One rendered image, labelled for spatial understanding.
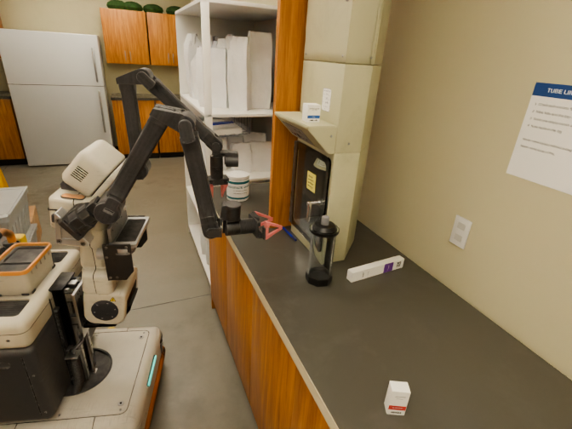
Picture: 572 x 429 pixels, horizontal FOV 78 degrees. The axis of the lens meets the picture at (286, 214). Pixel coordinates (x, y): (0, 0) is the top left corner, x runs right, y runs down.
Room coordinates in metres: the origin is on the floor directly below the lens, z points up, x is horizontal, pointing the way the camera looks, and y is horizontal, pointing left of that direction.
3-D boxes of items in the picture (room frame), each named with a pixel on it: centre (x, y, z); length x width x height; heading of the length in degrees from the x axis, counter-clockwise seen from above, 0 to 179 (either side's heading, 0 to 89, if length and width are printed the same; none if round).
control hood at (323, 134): (1.37, -0.04, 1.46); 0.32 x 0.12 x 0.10; 24
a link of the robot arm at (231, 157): (1.54, 0.29, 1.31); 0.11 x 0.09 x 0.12; 101
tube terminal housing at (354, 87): (1.45, -0.21, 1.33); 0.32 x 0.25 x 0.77; 24
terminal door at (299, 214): (1.39, -0.09, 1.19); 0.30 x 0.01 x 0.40; 24
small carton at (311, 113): (1.32, -0.07, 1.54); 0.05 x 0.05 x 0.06; 20
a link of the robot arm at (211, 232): (1.14, 0.22, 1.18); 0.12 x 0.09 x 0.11; 103
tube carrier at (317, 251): (1.14, -0.14, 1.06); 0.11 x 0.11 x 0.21
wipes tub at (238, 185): (1.92, 0.29, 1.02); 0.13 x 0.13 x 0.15
